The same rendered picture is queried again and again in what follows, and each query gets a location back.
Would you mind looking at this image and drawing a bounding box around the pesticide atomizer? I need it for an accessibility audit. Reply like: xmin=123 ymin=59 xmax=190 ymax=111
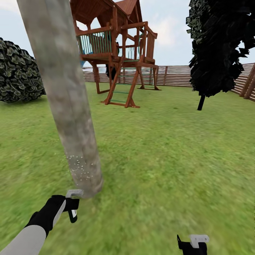
xmin=68 ymin=210 xmax=78 ymax=223

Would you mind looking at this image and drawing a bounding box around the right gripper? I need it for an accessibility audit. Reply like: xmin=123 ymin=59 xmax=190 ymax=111
xmin=177 ymin=235 xmax=207 ymax=255

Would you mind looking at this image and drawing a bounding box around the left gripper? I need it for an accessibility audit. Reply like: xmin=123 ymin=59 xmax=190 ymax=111
xmin=66 ymin=198 xmax=79 ymax=211

